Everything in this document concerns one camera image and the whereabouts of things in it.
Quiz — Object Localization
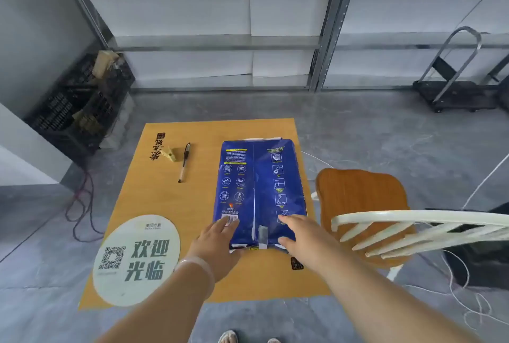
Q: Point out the black platform trolley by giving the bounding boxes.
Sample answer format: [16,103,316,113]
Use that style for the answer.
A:
[412,26,498,113]

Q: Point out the beige and black pen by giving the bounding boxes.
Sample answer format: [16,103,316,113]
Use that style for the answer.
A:
[177,142,192,184]

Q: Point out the blue plastic package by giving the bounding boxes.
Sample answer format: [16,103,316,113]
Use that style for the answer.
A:
[212,138,309,251]

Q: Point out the round white printed sign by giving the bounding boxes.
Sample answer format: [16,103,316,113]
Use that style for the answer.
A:
[92,214,181,308]

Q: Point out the white cable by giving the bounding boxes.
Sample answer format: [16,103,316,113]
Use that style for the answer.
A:
[301,150,335,171]
[398,164,509,332]

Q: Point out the person's right forearm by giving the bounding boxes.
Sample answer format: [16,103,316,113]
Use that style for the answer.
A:
[313,244,480,343]

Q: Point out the person's left hand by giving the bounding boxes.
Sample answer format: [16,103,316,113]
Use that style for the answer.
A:
[186,218,247,281]

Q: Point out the person's right hand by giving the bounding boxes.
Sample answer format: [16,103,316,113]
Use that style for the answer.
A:
[277,213,333,274]

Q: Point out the black bag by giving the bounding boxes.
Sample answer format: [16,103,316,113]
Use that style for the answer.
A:
[425,202,509,291]

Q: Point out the grey metal shelving unit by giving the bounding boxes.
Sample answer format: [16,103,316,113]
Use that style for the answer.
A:
[52,0,346,93]
[314,0,509,92]

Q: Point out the wooden chair with white back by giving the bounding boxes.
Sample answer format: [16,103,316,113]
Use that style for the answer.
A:
[311,168,509,282]

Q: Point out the folded cardboard piece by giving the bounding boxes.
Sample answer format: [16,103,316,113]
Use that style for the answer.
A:
[93,50,121,78]

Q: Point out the red cable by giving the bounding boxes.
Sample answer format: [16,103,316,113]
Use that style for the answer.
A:
[64,170,106,243]

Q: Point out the person's left forearm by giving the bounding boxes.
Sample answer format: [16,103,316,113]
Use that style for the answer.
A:
[95,264,215,343]

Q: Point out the translucent white bracelet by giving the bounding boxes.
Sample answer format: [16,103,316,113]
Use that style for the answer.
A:
[174,256,216,300]

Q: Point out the black plastic crates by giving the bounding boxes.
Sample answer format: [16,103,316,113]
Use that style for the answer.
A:
[24,51,136,157]

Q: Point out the white cabinet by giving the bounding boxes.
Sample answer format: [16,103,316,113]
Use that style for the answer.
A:
[0,102,73,187]

